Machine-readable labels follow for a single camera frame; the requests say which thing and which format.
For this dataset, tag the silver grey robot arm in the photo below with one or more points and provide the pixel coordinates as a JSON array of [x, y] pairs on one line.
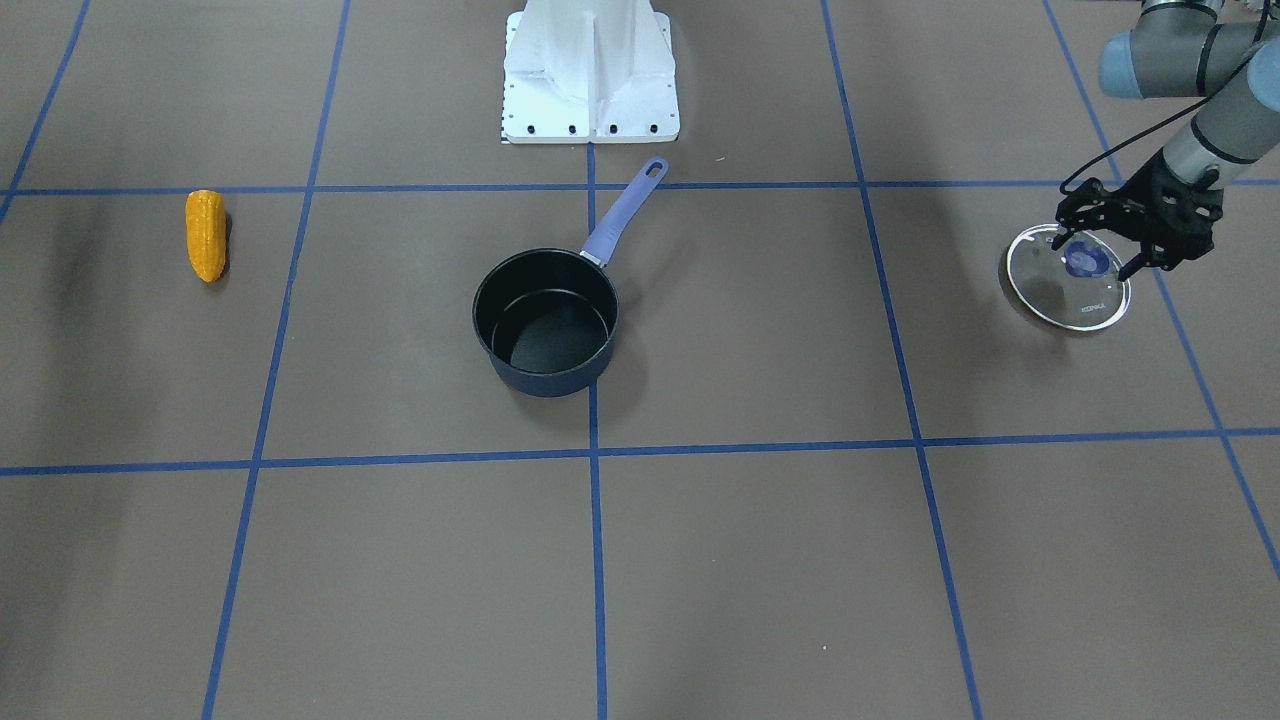
[[1181, 49]]

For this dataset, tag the yellow corn cob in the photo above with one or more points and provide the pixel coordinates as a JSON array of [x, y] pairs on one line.
[[207, 234]]

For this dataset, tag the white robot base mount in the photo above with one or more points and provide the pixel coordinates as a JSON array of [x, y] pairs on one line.
[[589, 72]]

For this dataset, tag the dark blue saucepan purple handle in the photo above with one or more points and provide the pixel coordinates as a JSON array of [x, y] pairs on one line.
[[547, 318]]

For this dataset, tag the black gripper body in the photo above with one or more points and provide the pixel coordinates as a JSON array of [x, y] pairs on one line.
[[1160, 203]]

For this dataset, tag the glass pot lid purple knob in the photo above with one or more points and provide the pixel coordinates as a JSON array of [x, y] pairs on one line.
[[1070, 284]]

